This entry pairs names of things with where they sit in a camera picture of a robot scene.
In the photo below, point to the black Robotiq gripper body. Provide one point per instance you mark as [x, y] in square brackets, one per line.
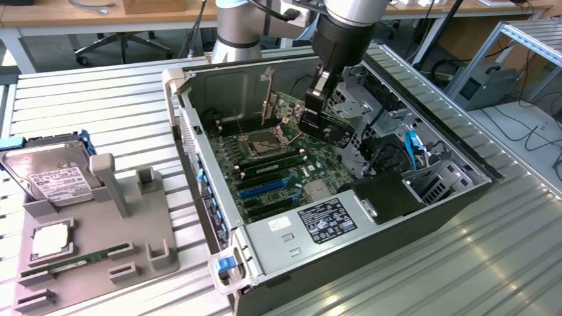
[342, 42]

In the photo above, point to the graphics card with black cooler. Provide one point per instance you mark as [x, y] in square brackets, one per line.
[335, 133]

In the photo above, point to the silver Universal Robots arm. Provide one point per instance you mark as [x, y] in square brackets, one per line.
[236, 33]

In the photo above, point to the office chair base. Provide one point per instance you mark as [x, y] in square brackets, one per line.
[390, 25]
[124, 41]

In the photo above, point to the metal socket cover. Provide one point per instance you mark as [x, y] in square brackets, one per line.
[287, 135]

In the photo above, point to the black RAM slot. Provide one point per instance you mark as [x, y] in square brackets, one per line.
[250, 129]
[250, 116]
[250, 124]
[250, 120]

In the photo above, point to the green motherboard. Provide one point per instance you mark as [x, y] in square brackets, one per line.
[322, 159]

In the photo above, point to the CPU socket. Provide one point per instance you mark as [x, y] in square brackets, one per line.
[263, 146]

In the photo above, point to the black slanted pole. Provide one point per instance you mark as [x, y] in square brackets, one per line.
[439, 30]

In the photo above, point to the green RAM stick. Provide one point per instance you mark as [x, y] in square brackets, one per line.
[100, 252]
[266, 169]

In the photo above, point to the black expansion slot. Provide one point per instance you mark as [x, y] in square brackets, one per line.
[270, 213]
[267, 204]
[259, 180]

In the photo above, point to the silver chipset heatsink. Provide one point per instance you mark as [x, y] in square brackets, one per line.
[316, 191]

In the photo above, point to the blue expansion slot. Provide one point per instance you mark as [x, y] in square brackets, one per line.
[262, 190]

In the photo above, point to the black plastic shroud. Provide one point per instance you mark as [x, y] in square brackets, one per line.
[386, 199]

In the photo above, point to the silver disk bay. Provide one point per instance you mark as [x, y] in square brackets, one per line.
[439, 184]

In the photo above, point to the brown cardboard box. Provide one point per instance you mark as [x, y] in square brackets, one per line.
[150, 6]

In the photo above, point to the grey power supply unit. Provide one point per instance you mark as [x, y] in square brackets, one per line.
[284, 243]

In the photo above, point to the open black PC case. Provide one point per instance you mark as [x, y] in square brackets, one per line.
[395, 237]

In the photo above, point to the blue case latch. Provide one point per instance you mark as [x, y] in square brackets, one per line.
[224, 265]

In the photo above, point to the grey plastic parts rack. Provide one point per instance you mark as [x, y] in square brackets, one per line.
[100, 230]

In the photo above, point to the silver hard disk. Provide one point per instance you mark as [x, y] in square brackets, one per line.
[56, 182]

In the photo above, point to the hard disk drive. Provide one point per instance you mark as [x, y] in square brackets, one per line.
[11, 143]

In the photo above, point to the silver CPU chip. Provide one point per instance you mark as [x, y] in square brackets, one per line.
[49, 241]

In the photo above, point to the aluminium frame slat table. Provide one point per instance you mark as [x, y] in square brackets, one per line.
[533, 36]

